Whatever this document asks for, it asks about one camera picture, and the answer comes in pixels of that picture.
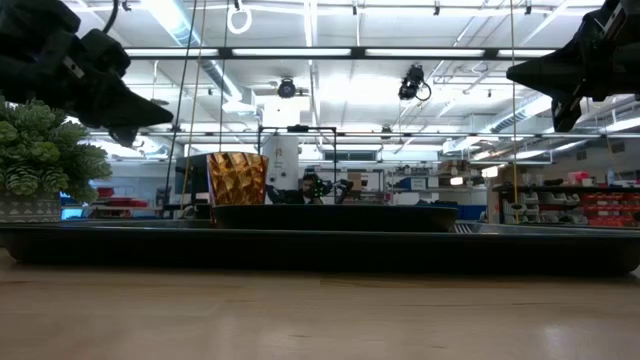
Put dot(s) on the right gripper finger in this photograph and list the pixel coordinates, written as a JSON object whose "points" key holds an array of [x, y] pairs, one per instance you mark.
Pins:
{"points": [[565, 85], [560, 62]]}

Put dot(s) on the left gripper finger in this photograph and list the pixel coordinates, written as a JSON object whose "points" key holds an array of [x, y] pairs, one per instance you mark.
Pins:
{"points": [[110, 119], [125, 97]]}

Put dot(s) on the amber faceted cup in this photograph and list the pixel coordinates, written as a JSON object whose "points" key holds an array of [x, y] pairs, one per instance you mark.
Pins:
{"points": [[237, 177]]}

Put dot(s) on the black round plate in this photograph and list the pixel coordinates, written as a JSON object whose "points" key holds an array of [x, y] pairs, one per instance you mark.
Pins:
{"points": [[335, 218]]}

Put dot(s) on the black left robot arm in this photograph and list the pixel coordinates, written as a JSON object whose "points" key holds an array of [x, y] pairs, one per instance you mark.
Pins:
{"points": [[15, 50]]}

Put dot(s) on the red tray stack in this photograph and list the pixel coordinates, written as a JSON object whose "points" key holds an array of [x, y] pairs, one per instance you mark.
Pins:
{"points": [[120, 201]]}

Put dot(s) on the large black serving tray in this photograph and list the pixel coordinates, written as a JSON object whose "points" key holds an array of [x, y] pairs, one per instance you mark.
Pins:
{"points": [[320, 252]]}

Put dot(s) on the green artificial pine plant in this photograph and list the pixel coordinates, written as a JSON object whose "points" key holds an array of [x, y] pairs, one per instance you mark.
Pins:
{"points": [[40, 150]]}

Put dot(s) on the pink box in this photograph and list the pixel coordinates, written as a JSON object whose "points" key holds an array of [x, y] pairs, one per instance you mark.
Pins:
{"points": [[578, 178]]}

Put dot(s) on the black computer monitor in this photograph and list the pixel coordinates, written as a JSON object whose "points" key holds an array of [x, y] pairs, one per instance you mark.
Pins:
{"points": [[192, 172]]}

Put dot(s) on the blue lit screen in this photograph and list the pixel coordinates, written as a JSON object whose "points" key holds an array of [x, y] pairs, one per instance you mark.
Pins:
{"points": [[72, 212]]}

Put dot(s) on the grey patterned plant pot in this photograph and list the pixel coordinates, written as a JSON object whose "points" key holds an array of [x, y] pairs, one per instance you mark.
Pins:
{"points": [[30, 210]]}

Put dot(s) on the shelf rack with red bins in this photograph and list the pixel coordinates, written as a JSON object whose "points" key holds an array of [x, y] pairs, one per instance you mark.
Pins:
{"points": [[600, 205]]}

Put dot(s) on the blue storage bin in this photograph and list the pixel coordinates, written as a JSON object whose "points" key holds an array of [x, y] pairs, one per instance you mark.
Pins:
{"points": [[472, 212]]}

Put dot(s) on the round black ceiling fixture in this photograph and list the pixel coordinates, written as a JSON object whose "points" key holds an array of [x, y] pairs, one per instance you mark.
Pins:
{"points": [[286, 88]]}

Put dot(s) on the white round column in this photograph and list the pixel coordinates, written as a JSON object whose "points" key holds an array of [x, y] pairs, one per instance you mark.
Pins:
{"points": [[282, 165]]}

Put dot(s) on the grey horizontal pipe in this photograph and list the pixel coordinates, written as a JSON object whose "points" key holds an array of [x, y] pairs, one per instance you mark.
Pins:
{"points": [[375, 134]]}

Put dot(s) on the person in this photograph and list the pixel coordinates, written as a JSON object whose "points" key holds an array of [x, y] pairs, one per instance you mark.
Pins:
{"points": [[307, 192]]}

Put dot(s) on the small cardboard box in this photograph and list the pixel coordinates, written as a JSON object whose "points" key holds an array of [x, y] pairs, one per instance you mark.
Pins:
{"points": [[356, 181]]}

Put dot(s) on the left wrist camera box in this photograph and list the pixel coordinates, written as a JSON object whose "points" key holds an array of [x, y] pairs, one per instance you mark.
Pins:
{"points": [[124, 136]]}

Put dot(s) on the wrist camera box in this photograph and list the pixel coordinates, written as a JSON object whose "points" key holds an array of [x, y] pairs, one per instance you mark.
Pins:
{"points": [[566, 112], [124, 136]]}

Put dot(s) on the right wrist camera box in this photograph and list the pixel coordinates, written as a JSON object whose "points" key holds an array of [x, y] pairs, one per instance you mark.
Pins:
{"points": [[566, 112]]}

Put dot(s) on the black overhead camera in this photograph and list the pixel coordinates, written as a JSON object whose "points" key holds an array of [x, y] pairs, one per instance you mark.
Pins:
{"points": [[412, 82]]}

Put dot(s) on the black overhead frame rail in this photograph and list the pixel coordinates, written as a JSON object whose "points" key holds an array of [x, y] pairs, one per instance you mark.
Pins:
{"points": [[300, 52]]}

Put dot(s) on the black tubular stand frame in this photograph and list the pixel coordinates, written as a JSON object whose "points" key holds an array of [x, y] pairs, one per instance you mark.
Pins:
{"points": [[335, 160]]}

